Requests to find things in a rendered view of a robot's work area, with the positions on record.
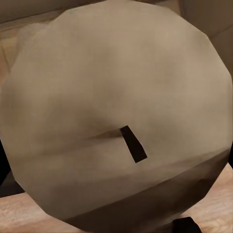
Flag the pillar candle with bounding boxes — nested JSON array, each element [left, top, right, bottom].
[[0, 0, 233, 233], [16, 23, 47, 54]]

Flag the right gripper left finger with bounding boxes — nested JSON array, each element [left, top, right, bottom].
[[0, 140, 11, 186]]

